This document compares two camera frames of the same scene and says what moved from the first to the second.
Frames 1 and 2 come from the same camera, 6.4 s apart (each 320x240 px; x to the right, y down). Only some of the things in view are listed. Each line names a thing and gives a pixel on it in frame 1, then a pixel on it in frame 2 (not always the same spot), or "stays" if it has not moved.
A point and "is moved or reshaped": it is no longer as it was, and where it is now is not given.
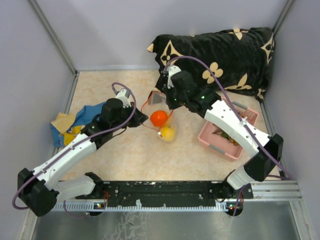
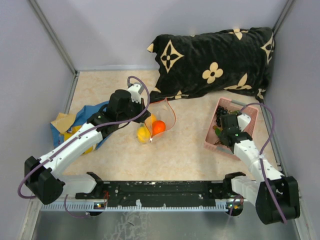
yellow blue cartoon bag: [62, 130] stays
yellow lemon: [168, 133] → [143, 135]
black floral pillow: [237, 59] stays
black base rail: [167, 192] stays
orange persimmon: [159, 118] → [158, 126]
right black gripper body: [174, 100] → [222, 134]
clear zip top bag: [161, 118] is moved or reshaped
